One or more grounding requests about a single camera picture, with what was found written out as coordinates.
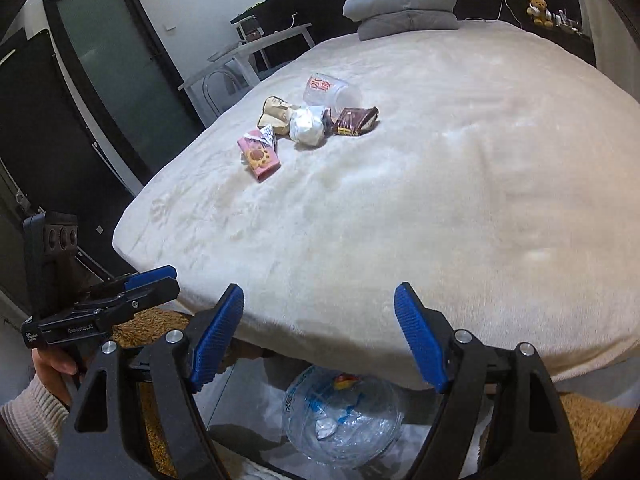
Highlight clear plastic cup red print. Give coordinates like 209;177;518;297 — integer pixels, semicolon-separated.
302;72;362;111

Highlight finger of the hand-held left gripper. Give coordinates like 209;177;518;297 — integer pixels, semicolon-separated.
105;278;181;321
90;265;179;297

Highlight small torn white wrapper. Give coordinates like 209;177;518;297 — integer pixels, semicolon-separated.
243;124;277;150

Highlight white curtain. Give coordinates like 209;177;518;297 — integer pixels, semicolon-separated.
572;0;628;78

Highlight white plastic bag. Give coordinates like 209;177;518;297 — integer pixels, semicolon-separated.
289;105;331;147

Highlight grey pillow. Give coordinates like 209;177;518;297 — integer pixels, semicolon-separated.
358;10;459;41

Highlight person's left forearm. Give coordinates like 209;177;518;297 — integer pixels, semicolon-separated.
0;375;70;477

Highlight white charger cable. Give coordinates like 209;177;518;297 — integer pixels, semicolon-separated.
462;0;524;27

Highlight black headboard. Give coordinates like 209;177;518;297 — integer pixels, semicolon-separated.
230;0;598;69

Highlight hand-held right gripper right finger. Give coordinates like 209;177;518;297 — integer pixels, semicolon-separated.
393;281;583;480

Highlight pink cookie box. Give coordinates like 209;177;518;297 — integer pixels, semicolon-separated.
237;132;282;181

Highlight cluster of small bottles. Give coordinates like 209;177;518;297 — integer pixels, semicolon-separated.
552;7;582;32

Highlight brown snack wrapper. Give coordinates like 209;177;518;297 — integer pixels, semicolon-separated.
322;106;380;137

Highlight black wardrobe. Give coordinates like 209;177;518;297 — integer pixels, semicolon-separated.
0;30;147;301

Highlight white desk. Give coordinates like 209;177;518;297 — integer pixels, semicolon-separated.
178;22;315;128

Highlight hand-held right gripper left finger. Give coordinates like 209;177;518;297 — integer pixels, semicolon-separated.
52;283;246;480

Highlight stacked grey pillows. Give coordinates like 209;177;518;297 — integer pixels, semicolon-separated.
343;0;457;24

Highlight brown teddy bear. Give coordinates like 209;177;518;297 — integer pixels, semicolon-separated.
526;0;555;29

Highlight clear chair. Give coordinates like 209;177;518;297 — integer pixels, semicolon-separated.
202;67;242;111

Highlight bed with cream blanket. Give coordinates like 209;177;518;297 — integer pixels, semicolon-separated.
113;17;640;392

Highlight person's left hand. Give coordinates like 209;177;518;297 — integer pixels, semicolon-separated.
31;347;77;407

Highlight clear plastic trash bag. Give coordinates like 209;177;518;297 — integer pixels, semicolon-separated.
282;364;406;470

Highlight brown fuzzy rug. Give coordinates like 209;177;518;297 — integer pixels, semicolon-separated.
111;309;640;480

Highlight frosted glass door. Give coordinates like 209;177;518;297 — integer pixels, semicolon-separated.
43;0;204;197

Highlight beige paper bag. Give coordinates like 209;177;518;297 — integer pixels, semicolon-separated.
257;96;301;136

